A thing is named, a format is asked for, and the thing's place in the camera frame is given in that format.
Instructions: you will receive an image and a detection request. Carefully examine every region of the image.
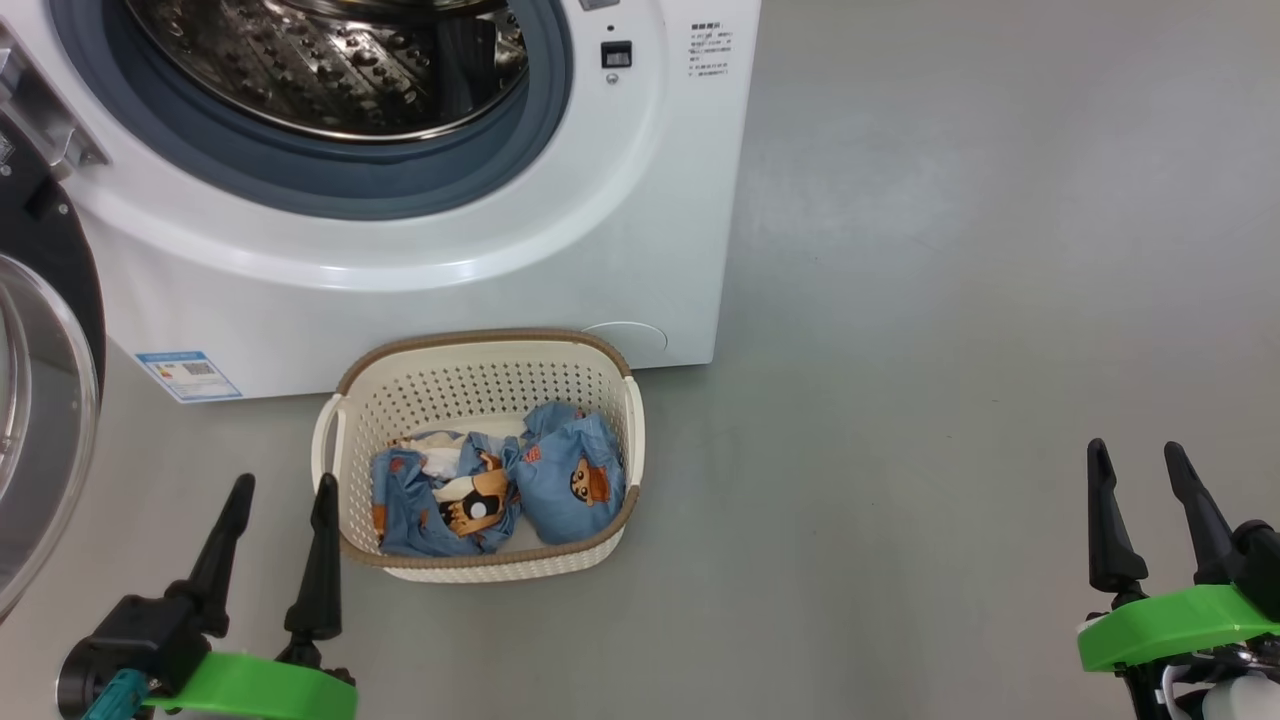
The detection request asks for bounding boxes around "stainless steel washing machine drum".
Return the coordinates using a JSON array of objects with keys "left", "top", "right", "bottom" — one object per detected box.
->
[{"left": 120, "top": 0, "right": 531, "bottom": 143}]

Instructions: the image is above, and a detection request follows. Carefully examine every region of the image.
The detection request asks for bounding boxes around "blue cartoon print garment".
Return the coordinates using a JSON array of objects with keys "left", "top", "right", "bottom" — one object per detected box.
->
[{"left": 515, "top": 402, "right": 628, "bottom": 546}]

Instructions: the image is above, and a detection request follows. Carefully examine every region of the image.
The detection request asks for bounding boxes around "blue garment with white lining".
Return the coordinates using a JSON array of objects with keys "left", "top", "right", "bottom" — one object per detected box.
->
[{"left": 372, "top": 430, "right": 523, "bottom": 558}]

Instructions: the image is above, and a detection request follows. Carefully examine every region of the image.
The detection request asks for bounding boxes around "white front-load washing machine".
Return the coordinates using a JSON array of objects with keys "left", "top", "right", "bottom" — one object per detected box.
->
[{"left": 0, "top": 0, "right": 761, "bottom": 403}]

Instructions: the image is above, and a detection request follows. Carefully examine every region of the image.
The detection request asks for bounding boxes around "teal cable connector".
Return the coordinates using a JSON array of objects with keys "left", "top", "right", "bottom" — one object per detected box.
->
[{"left": 82, "top": 670, "right": 153, "bottom": 720}]

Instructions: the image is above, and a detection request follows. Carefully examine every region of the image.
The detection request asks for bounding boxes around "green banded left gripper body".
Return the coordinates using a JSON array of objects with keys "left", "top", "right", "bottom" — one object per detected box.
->
[{"left": 142, "top": 638, "right": 358, "bottom": 720}]

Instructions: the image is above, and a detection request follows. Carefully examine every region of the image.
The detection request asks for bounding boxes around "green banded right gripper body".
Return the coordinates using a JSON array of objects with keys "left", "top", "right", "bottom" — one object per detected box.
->
[{"left": 1077, "top": 585, "right": 1280, "bottom": 720}]

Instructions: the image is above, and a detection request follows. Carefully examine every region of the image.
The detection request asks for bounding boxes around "cream perforated laundry basket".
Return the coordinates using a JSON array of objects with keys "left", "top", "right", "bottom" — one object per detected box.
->
[{"left": 312, "top": 328, "right": 646, "bottom": 584}]

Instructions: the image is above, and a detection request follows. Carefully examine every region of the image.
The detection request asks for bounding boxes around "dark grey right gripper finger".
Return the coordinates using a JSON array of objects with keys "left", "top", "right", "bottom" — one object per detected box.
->
[
  {"left": 1163, "top": 441, "right": 1241, "bottom": 586},
  {"left": 1087, "top": 438, "right": 1149, "bottom": 594}
]

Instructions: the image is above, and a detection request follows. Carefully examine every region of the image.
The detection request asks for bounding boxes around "washing machine door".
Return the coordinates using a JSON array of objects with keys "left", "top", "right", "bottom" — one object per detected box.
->
[{"left": 0, "top": 25, "right": 108, "bottom": 623}]

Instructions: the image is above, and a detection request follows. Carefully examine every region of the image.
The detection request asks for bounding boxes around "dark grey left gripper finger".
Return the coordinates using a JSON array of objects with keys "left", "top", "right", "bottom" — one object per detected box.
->
[
  {"left": 284, "top": 474, "right": 343, "bottom": 641},
  {"left": 168, "top": 474, "right": 256, "bottom": 637}
]

